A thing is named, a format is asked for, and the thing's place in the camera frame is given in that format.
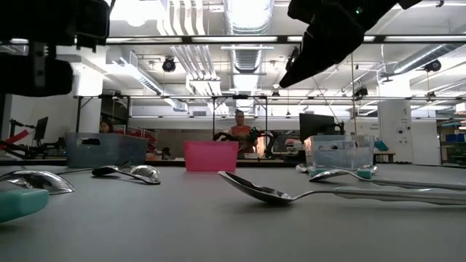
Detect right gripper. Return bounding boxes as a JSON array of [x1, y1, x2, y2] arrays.
[[279, 0, 423, 89]]

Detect large silver spoon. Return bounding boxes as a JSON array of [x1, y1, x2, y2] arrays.
[[217, 170, 466, 207]]

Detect black spoon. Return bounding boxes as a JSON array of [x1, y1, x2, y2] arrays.
[[90, 165, 162, 186]]

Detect large black monitor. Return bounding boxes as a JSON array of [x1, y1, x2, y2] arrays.
[[299, 113, 345, 144]]

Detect overhead light bar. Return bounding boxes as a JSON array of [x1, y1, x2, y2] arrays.
[[0, 34, 466, 46]]

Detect white pillar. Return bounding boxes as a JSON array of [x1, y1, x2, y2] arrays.
[[377, 78, 414, 164]]

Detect small black monitor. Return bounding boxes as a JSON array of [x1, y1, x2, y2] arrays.
[[33, 116, 50, 143]]

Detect clear plastic bin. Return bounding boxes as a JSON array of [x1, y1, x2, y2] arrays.
[[304, 135, 376, 172]]

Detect red background object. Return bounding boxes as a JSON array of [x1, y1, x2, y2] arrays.
[[0, 129, 31, 146]]

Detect background bench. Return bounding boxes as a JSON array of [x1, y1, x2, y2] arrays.
[[374, 151, 397, 164]]

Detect white ceiling pipes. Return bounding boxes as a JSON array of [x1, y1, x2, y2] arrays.
[[156, 0, 224, 96]]

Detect grey plastic bin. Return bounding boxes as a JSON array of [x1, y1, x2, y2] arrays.
[[66, 132, 149, 169]]

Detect red background boxes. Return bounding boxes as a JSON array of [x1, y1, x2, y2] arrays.
[[112, 124, 159, 154]]

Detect pink-red plastic bin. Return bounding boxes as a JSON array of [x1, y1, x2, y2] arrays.
[[183, 140, 240, 172]]

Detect metal storage shelf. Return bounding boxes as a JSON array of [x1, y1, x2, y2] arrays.
[[436, 119, 466, 167]]

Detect thin hanging cable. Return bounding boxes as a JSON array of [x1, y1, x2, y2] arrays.
[[349, 53, 358, 136]]

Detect silver ribbed ventilation duct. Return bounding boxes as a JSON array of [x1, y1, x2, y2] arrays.
[[222, 0, 275, 94]]

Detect black background workstation frame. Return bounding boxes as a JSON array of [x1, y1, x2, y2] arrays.
[[74, 93, 466, 136]]

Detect silver round air duct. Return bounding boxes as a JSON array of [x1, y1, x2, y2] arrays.
[[392, 43, 466, 75]]

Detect white rectangular air duct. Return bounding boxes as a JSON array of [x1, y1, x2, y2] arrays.
[[105, 49, 189, 112]]

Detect spoon with thin teal handle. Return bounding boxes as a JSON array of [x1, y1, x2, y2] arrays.
[[309, 169, 466, 193]]

